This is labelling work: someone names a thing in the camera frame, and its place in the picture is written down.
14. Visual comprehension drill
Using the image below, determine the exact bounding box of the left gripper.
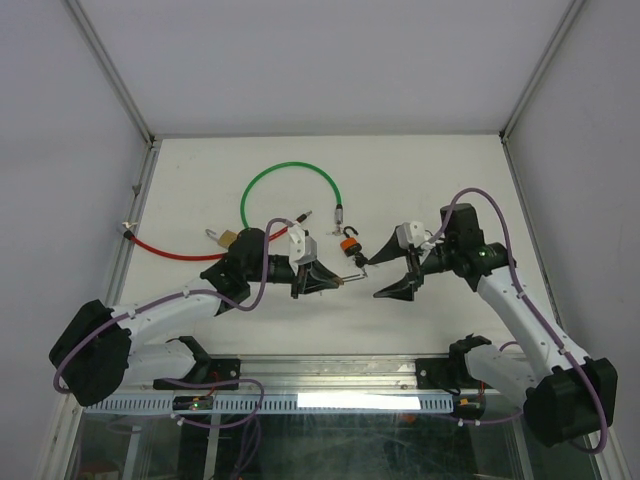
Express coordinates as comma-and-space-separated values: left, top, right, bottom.
246, 255, 339, 300

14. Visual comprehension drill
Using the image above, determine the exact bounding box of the brass long-shackle padlock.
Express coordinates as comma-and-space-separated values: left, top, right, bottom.
339, 270, 368, 285

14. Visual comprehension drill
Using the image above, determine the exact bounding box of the orange black padlock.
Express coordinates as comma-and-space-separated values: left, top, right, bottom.
340, 226, 362, 258

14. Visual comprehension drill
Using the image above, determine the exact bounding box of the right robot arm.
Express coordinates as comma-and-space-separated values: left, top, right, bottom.
369, 203, 618, 447

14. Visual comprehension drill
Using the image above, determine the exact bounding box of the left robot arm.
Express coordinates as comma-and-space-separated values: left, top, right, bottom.
49, 223, 344, 407

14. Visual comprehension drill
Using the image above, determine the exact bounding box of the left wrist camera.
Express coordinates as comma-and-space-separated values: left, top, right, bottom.
287, 224, 317, 266

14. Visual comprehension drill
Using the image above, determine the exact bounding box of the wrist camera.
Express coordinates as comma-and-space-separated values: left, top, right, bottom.
395, 221, 432, 250
287, 224, 317, 266

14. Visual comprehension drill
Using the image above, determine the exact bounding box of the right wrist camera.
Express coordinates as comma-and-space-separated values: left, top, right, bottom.
395, 221, 432, 250

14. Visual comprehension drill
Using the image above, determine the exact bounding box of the green cable lock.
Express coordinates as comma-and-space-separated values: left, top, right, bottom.
239, 161, 346, 236

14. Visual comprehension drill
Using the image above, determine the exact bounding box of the aluminium front rail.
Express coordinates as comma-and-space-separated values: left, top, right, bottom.
62, 352, 601, 399

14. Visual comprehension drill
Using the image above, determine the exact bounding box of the brass padlock near red cable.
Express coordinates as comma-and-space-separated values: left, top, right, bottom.
205, 229, 238, 249

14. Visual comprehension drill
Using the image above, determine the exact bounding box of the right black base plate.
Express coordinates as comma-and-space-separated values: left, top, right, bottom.
414, 357, 480, 394

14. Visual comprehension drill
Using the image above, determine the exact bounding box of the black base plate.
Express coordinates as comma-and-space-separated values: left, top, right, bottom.
414, 357, 480, 394
153, 358, 241, 390

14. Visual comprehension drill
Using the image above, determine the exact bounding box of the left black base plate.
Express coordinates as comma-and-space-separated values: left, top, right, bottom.
153, 358, 241, 390

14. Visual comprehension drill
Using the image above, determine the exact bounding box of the white slotted cable duct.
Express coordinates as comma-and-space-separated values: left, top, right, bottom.
85, 392, 454, 415

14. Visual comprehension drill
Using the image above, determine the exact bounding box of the red cable lock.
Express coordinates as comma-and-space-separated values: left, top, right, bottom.
122, 209, 314, 262

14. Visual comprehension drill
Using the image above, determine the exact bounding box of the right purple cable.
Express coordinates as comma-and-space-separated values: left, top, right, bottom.
424, 187, 609, 454

